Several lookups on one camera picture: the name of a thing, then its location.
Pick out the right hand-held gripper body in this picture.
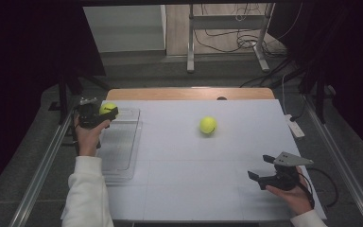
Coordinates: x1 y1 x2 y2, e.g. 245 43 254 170
258 151 315 192

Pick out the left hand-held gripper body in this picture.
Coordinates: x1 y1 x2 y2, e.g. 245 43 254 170
77 96 109 130

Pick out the yellow tennis ball black mark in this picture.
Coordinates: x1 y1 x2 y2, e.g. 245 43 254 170
98 102 118 116

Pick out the clear plastic container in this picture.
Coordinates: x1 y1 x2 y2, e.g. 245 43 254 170
96 107 144 183

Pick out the person's right hand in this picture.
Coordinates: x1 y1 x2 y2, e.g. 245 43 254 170
266 166 316 217

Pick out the person's left hand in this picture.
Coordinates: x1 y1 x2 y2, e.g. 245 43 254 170
73 114 106 158

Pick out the black metal stand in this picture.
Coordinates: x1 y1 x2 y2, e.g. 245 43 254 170
297 61 338 125
47 69 112 126

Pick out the white power strip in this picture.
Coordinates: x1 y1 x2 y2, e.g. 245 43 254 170
285 113 306 139

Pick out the wooden table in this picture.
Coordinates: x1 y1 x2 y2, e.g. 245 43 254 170
106 87 276 102

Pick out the white board table cover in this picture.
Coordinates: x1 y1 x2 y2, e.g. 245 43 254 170
60 98 327 221

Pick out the dark curtain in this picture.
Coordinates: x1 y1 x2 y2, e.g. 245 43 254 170
268 0 363 165
0 0 107 202

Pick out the white cabinet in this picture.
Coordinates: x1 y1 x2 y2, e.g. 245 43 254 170
82 4 168 54

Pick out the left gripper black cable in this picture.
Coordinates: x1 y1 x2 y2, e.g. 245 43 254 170
71 108 80 155

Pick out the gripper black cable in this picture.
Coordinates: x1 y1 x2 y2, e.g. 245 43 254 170
71 108 80 155
297 166 340 209

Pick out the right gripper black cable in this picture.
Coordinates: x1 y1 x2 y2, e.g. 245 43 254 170
297 166 340 209

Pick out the black power strip cable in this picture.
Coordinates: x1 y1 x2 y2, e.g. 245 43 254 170
290 99 307 123

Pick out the aluminium floor rail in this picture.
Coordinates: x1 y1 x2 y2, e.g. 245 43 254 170
9 105 78 227
302 94 363 227

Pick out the thin white cable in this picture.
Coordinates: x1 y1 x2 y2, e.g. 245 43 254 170
281 74 289 116

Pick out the tangle of black floor cables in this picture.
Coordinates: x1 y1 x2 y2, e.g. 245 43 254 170
193 3 303 89

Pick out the grey metal desk frame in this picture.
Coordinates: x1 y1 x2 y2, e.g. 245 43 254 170
186 3 276 74

